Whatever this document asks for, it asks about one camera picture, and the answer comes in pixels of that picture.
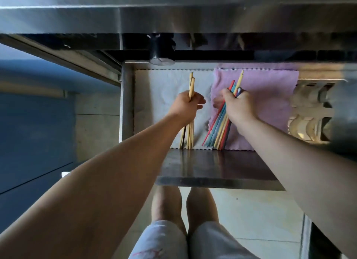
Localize person's right hand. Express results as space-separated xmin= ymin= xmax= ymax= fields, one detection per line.
xmin=213 ymin=88 xmax=259 ymax=126

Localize person's left hand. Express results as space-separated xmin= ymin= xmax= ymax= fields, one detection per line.
xmin=167 ymin=91 xmax=206 ymax=127

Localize bundle of wooden chopsticks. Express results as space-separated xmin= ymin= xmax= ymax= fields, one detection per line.
xmin=179 ymin=71 xmax=195 ymax=150

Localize bundle of coloured chopsticks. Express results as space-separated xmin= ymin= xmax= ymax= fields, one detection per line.
xmin=202 ymin=70 xmax=244 ymax=151

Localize person's left forearm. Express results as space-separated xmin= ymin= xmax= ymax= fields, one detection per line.
xmin=0 ymin=113 xmax=186 ymax=259

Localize person's right forearm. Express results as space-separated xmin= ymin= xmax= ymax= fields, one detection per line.
xmin=237 ymin=117 xmax=357 ymax=259

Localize white cloth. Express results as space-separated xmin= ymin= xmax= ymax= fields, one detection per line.
xmin=135 ymin=69 xmax=216 ymax=150

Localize pink cloth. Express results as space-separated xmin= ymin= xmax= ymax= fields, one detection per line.
xmin=209 ymin=68 xmax=300 ymax=151

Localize stainless steel table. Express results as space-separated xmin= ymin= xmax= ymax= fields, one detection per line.
xmin=119 ymin=60 xmax=357 ymax=191

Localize white ornate rack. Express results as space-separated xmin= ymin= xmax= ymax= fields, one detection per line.
xmin=287 ymin=79 xmax=335 ymax=143

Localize person's right leg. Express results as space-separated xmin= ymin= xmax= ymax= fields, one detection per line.
xmin=186 ymin=187 xmax=221 ymax=229

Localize person's leg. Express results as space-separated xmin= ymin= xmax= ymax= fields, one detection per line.
xmin=151 ymin=185 xmax=187 ymax=237
xmin=186 ymin=187 xmax=221 ymax=229

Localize person's left leg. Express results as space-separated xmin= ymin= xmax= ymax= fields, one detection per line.
xmin=151 ymin=185 xmax=187 ymax=237

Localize light grey shorts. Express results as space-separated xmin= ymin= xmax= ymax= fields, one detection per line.
xmin=128 ymin=220 xmax=260 ymax=259

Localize stainless steel shelf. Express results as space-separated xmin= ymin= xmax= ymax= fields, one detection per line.
xmin=0 ymin=0 xmax=357 ymax=62

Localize blue cabinet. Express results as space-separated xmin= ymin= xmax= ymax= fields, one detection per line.
xmin=0 ymin=91 xmax=77 ymax=235

